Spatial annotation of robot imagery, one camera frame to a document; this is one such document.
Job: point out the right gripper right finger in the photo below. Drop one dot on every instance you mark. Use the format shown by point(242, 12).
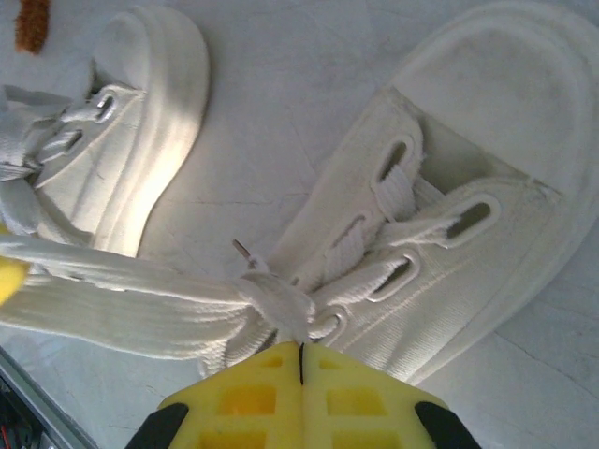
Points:
point(365, 407)

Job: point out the brown plush monkey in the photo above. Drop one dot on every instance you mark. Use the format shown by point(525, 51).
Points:
point(33, 23)

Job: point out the aluminium rail frame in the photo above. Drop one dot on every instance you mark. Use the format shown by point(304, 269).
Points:
point(47, 418)

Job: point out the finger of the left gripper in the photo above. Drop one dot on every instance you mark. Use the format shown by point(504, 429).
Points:
point(11, 271)

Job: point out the white sneaker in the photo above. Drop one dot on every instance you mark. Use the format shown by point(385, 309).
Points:
point(18, 140)
point(140, 304)

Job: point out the white canvas shoe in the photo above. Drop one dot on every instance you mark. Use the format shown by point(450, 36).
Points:
point(154, 117)
point(491, 93)

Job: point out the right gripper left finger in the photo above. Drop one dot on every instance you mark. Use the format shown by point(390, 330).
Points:
point(243, 402)

